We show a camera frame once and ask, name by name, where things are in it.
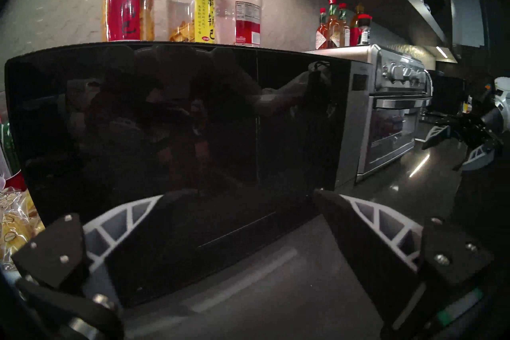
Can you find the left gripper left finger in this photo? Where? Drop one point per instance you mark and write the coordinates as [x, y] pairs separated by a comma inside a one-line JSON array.
[[131, 247]]

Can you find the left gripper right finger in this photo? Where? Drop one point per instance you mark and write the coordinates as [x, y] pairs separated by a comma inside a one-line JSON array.
[[366, 247]]

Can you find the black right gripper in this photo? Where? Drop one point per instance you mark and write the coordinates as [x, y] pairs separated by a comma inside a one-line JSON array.
[[474, 130]]

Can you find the black glass microwave door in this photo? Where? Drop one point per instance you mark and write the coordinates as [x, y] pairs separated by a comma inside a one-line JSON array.
[[175, 136]]

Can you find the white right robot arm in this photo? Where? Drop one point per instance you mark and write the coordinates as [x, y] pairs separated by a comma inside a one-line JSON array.
[[503, 104]]

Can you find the black silver microwave oven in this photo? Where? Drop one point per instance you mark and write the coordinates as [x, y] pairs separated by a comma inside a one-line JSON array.
[[354, 116]]

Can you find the silver toaster oven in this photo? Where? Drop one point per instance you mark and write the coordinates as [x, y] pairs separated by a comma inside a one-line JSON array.
[[394, 112]]

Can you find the white box of packaged cakes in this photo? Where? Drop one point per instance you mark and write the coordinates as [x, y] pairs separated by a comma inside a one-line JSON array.
[[18, 223]]

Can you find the small red cup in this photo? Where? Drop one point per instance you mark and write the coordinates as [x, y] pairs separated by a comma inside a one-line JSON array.
[[14, 182]]

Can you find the pepper shaker red cap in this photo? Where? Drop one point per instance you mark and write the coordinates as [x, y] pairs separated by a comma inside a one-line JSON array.
[[363, 30]]

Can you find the green stick packets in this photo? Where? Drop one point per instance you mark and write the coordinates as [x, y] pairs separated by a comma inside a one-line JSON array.
[[8, 148]]

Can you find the slim green-neck sauce bottle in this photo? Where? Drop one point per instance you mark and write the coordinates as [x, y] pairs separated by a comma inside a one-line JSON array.
[[344, 28]]

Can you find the tall Tabasco sauce bottle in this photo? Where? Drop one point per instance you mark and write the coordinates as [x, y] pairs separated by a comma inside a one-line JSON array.
[[332, 26]]

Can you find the small red Tabasco bottle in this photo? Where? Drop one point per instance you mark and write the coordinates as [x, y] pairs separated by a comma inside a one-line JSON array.
[[322, 34]]

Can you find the snack jar red label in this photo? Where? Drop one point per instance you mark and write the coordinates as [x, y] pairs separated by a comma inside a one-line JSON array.
[[127, 4]]

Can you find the snack jar yellow label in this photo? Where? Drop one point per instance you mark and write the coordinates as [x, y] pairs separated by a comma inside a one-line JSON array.
[[191, 8]]

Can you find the large clear jar red lid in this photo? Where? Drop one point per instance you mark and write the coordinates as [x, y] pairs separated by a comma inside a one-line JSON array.
[[241, 8]]

